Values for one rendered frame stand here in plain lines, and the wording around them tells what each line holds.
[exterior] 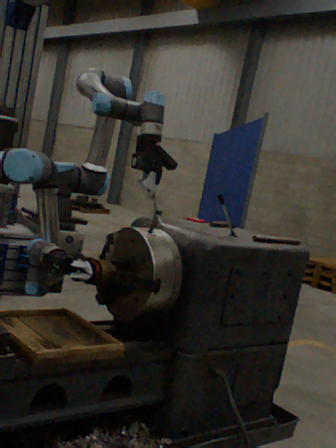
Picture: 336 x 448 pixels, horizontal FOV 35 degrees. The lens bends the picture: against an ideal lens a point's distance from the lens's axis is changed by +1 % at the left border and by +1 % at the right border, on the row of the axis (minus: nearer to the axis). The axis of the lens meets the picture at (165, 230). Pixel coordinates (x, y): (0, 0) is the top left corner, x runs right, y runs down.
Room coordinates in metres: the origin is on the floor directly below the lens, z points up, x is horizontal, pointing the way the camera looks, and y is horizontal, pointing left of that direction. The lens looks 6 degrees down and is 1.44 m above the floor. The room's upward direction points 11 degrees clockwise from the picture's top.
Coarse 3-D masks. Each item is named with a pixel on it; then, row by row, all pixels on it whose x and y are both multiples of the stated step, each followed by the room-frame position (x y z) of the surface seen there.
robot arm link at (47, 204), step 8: (56, 176) 1.97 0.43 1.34; (32, 184) 1.97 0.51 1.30; (40, 184) 1.95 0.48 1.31; (48, 184) 1.95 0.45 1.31; (56, 184) 1.98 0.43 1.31; (40, 192) 1.96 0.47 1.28; (48, 192) 1.96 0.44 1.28; (40, 200) 1.96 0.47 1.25; (48, 200) 1.96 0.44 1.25; (56, 200) 1.99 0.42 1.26; (40, 208) 1.96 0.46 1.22; (48, 208) 1.96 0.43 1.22; (56, 208) 1.98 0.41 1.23; (40, 216) 1.96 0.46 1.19; (48, 216) 1.95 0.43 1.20; (56, 216) 1.98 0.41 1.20; (40, 224) 1.96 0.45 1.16; (48, 224) 1.95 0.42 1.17; (56, 224) 1.97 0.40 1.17; (40, 232) 1.96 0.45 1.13; (48, 232) 1.95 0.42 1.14; (56, 232) 1.97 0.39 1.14; (48, 240) 1.95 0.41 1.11; (56, 240) 1.96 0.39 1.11; (56, 280) 1.94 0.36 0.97
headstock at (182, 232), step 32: (192, 224) 2.11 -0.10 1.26; (192, 256) 1.76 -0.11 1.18; (224, 256) 1.76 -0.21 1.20; (256, 256) 1.87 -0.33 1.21; (288, 256) 1.99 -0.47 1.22; (192, 288) 1.74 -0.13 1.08; (224, 288) 1.81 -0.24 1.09; (256, 288) 1.90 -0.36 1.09; (288, 288) 2.03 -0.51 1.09; (160, 320) 1.83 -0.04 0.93; (192, 320) 1.72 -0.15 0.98; (224, 320) 1.82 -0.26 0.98; (256, 320) 1.92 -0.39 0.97; (288, 320) 2.07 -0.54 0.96; (192, 352) 1.72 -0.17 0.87
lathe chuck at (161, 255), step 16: (128, 240) 1.77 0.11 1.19; (144, 240) 1.71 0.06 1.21; (160, 240) 1.75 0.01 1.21; (128, 256) 1.76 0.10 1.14; (144, 256) 1.70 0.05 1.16; (160, 256) 1.69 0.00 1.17; (144, 272) 1.69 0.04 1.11; (160, 272) 1.67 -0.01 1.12; (128, 288) 1.74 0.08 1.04; (160, 288) 1.67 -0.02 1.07; (112, 304) 1.79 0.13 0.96; (128, 304) 1.73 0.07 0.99; (144, 304) 1.67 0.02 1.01; (160, 304) 1.70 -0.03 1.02; (128, 320) 1.72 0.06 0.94
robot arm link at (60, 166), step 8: (56, 168) 2.30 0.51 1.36; (64, 168) 2.30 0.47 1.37; (72, 168) 2.32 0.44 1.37; (80, 168) 2.37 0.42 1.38; (64, 176) 2.30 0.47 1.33; (72, 176) 2.32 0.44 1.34; (80, 176) 2.34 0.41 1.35; (64, 184) 2.31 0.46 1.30; (72, 184) 2.33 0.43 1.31; (80, 184) 2.34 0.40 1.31; (64, 192) 2.31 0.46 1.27; (72, 192) 2.37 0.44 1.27
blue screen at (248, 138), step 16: (240, 128) 8.04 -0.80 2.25; (256, 128) 6.94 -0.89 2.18; (224, 144) 9.20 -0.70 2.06; (240, 144) 7.78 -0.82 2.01; (256, 144) 6.74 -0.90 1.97; (208, 160) 10.64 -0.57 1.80; (224, 160) 8.86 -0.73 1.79; (240, 160) 7.53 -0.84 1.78; (256, 160) 6.59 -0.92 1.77; (208, 176) 10.31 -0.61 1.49; (224, 176) 8.54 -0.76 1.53; (240, 176) 7.30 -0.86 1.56; (208, 192) 9.89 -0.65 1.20; (224, 192) 8.25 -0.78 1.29; (240, 192) 7.08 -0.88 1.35; (208, 208) 9.50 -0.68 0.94; (240, 208) 6.87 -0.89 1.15; (240, 224) 6.61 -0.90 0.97
